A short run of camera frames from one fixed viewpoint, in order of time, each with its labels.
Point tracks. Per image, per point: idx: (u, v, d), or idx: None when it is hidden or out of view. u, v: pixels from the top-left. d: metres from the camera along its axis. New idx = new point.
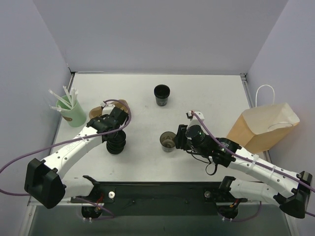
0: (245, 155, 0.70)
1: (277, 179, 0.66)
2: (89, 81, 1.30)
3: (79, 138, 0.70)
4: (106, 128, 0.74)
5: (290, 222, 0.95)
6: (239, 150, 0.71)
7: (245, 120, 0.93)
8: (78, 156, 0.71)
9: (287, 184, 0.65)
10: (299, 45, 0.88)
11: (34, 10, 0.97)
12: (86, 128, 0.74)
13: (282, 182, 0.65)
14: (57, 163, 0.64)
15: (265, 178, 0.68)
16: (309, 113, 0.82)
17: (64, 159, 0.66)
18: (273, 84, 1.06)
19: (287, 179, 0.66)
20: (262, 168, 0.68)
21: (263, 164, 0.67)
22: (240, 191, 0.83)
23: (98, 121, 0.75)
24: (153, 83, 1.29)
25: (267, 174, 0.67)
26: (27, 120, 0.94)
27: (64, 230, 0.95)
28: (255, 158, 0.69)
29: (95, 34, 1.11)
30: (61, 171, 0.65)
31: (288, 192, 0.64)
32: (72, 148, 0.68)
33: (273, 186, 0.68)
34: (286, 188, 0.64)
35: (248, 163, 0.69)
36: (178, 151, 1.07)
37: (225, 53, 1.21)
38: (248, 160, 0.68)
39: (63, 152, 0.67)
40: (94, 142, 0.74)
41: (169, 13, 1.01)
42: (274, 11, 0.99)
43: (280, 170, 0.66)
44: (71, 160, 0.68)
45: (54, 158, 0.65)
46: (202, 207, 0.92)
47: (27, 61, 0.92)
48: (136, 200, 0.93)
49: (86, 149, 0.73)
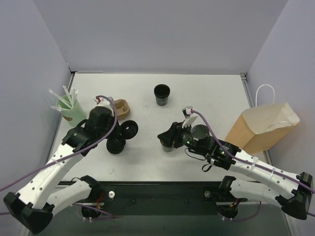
0: (245, 158, 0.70)
1: (277, 180, 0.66)
2: (89, 81, 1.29)
3: (53, 163, 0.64)
4: (84, 141, 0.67)
5: (290, 222, 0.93)
6: (240, 153, 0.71)
7: (245, 120, 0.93)
8: (57, 181, 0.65)
9: (287, 185, 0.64)
10: (299, 45, 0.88)
11: (34, 10, 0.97)
12: (62, 146, 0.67)
13: (282, 183, 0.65)
14: (32, 196, 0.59)
15: (265, 180, 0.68)
16: (309, 113, 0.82)
17: (39, 189, 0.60)
18: (273, 84, 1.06)
19: (287, 180, 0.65)
20: (262, 171, 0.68)
21: (263, 166, 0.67)
22: (240, 191, 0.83)
23: (75, 134, 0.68)
24: (153, 82, 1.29)
25: (267, 176, 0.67)
26: (27, 120, 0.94)
27: (64, 230, 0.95)
28: (255, 160, 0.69)
29: (95, 34, 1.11)
30: (40, 202, 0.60)
31: (288, 193, 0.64)
32: (47, 176, 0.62)
33: (274, 188, 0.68)
34: (286, 189, 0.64)
35: (248, 166, 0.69)
36: (178, 151, 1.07)
37: (225, 53, 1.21)
38: (248, 162, 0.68)
39: (38, 182, 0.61)
40: (73, 161, 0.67)
41: (169, 13, 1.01)
42: (274, 11, 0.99)
43: (279, 171, 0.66)
44: (48, 189, 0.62)
45: (28, 189, 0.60)
46: (202, 207, 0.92)
47: (27, 61, 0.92)
48: (136, 199, 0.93)
49: (64, 171, 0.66)
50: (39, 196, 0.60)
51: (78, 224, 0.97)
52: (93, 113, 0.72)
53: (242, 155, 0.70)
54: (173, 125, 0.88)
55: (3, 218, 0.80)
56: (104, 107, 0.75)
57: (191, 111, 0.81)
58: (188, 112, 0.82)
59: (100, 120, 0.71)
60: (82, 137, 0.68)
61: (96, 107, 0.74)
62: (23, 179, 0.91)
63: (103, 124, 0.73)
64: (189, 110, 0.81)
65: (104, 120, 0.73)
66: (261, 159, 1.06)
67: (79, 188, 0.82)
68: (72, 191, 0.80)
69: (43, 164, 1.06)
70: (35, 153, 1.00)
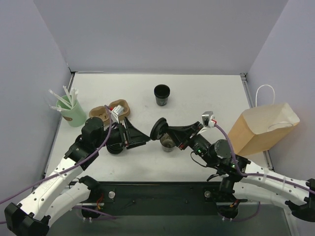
0: (256, 169, 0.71)
1: (289, 190, 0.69)
2: (89, 81, 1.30)
3: (56, 175, 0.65)
4: (86, 157, 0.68)
5: (290, 223, 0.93)
6: (249, 165, 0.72)
7: (245, 120, 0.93)
8: (58, 193, 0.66)
9: (299, 192, 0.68)
10: (298, 46, 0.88)
11: (34, 11, 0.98)
12: (64, 160, 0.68)
13: (294, 192, 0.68)
14: (34, 207, 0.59)
15: (276, 190, 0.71)
16: (309, 113, 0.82)
17: (40, 200, 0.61)
18: (273, 84, 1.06)
19: (297, 188, 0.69)
20: (274, 182, 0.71)
21: (274, 177, 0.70)
22: (246, 194, 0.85)
23: (77, 150, 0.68)
24: (153, 83, 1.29)
25: (279, 186, 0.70)
26: (28, 121, 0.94)
27: (65, 230, 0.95)
28: (266, 171, 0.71)
29: (96, 34, 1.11)
30: (40, 214, 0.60)
31: (301, 201, 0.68)
32: (48, 188, 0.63)
33: (286, 197, 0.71)
34: (299, 197, 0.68)
35: (260, 177, 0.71)
36: (177, 151, 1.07)
37: (225, 54, 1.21)
38: (260, 174, 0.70)
39: (40, 193, 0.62)
40: (75, 173, 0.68)
41: (169, 13, 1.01)
42: (274, 11, 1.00)
43: (290, 180, 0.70)
44: (49, 200, 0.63)
45: (30, 199, 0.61)
46: (203, 208, 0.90)
47: (27, 61, 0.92)
48: (136, 199, 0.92)
49: (65, 184, 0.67)
50: (40, 207, 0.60)
51: (78, 224, 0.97)
52: (84, 131, 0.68)
53: (251, 167, 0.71)
54: (191, 129, 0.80)
55: (3, 219, 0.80)
56: (94, 121, 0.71)
57: (214, 125, 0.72)
58: (210, 124, 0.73)
59: (93, 135, 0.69)
60: (83, 152, 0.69)
61: (87, 122, 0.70)
62: (23, 180, 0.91)
63: (98, 136, 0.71)
64: (211, 123, 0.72)
65: (98, 133, 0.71)
66: (261, 159, 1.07)
67: (77, 191, 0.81)
68: (70, 196, 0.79)
69: (44, 165, 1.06)
70: (36, 153, 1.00)
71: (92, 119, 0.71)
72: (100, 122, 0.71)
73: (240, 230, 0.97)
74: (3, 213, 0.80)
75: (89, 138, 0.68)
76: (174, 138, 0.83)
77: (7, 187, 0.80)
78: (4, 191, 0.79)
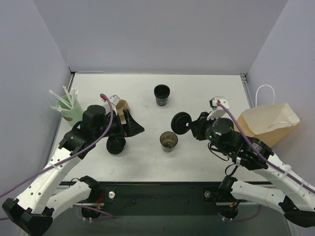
0: (277, 164, 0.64)
1: (303, 194, 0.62)
2: (89, 81, 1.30)
3: (51, 167, 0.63)
4: (80, 146, 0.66)
5: (290, 223, 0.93)
6: (272, 156, 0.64)
7: (244, 120, 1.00)
8: (55, 185, 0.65)
9: (312, 200, 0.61)
10: (298, 46, 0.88)
11: (34, 11, 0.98)
12: (59, 150, 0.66)
13: (307, 197, 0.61)
14: (31, 201, 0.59)
15: (289, 191, 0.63)
16: (309, 113, 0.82)
17: (37, 194, 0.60)
18: (273, 84, 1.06)
19: (312, 195, 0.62)
20: (292, 182, 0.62)
21: (294, 178, 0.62)
22: (242, 193, 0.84)
23: (71, 138, 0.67)
24: (153, 83, 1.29)
25: (294, 188, 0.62)
26: (28, 120, 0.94)
27: (64, 230, 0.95)
28: (287, 169, 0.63)
29: (96, 34, 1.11)
30: (38, 207, 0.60)
31: (310, 209, 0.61)
32: (44, 181, 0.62)
33: (294, 199, 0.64)
34: (309, 204, 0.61)
35: (279, 173, 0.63)
36: (177, 151, 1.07)
37: (225, 54, 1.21)
38: (281, 170, 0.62)
39: (36, 187, 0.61)
40: (71, 164, 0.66)
41: (169, 13, 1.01)
42: (273, 12, 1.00)
43: (307, 186, 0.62)
44: (47, 193, 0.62)
45: (27, 194, 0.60)
46: (202, 208, 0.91)
47: (27, 61, 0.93)
48: (136, 199, 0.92)
49: (62, 175, 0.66)
50: (38, 201, 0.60)
51: (78, 224, 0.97)
52: (86, 115, 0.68)
53: (272, 159, 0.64)
54: (202, 115, 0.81)
55: (3, 218, 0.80)
56: (95, 108, 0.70)
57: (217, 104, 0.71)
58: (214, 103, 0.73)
59: (94, 121, 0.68)
60: (79, 140, 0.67)
61: (89, 108, 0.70)
62: (23, 179, 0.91)
63: (98, 124, 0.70)
64: (214, 103, 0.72)
65: (98, 121, 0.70)
66: None
67: (78, 190, 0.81)
68: (72, 192, 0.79)
69: (43, 165, 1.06)
70: (36, 153, 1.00)
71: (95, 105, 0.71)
72: (101, 108, 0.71)
73: (240, 229, 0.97)
74: (3, 213, 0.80)
75: (89, 124, 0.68)
76: (193, 131, 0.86)
77: (6, 186, 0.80)
78: (4, 191, 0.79)
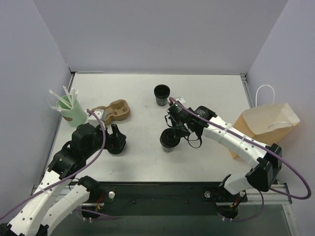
0: (219, 123, 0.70)
1: (245, 147, 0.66)
2: (89, 81, 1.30)
3: (41, 192, 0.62)
4: (70, 168, 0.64)
5: (290, 223, 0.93)
6: (215, 118, 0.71)
7: (244, 120, 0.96)
8: (47, 207, 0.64)
9: (254, 153, 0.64)
10: (298, 46, 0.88)
11: (34, 11, 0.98)
12: (48, 173, 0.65)
13: (249, 150, 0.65)
14: (23, 226, 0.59)
15: (233, 146, 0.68)
16: (310, 113, 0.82)
17: (29, 219, 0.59)
18: (273, 84, 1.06)
19: (255, 148, 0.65)
20: (233, 137, 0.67)
21: (234, 132, 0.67)
22: (230, 182, 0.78)
23: (60, 161, 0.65)
24: (153, 83, 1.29)
25: (236, 142, 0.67)
26: (28, 121, 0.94)
27: (65, 230, 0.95)
28: (228, 127, 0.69)
29: (96, 34, 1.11)
30: (31, 231, 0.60)
31: (254, 162, 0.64)
32: (35, 206, 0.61)
33: (241, 155, 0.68)
34: (252, 156, 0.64)
35: (220, 131, 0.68)
36: (177, 151, 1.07)
37: (225, 54, 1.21)
38: (221, 127, 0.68)
39: (27, 212, 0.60)
40: (61, 186, 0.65)
41: (169, 14, 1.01)
42: (274, 12, 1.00)
43: (250, 139, 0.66)
44: (39, 217, 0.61)
45: (19, 219, 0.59)
46: (203, 208, 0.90)
47: (27, 61, 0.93)
48: (136, 200, 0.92)
49: (54, 197, 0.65)
50: (30, 226, 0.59)
51: (78, 224, 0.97)
52: (75, 136, 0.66)
53: (217, 120, 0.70)
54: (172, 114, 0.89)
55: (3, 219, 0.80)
56: (86, 127, 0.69)
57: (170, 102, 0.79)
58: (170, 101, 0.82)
59: (84, 142, 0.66)
60: (68, 162, 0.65)
61: (79, 128, 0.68)
62: (23, 180, 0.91)
63: (89, 143, 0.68)
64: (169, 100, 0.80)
65: (88, 140, 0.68)
66: None
67: (76, 195, 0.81)
68: (69, 201, 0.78)
69: (43, 165, 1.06)
70: (36, 154, 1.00)
71: (85, 125, 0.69)
72: (93, 127, 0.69)
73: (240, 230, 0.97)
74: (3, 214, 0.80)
75: (78, 145, 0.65)
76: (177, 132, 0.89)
77: (6, 187, 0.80)
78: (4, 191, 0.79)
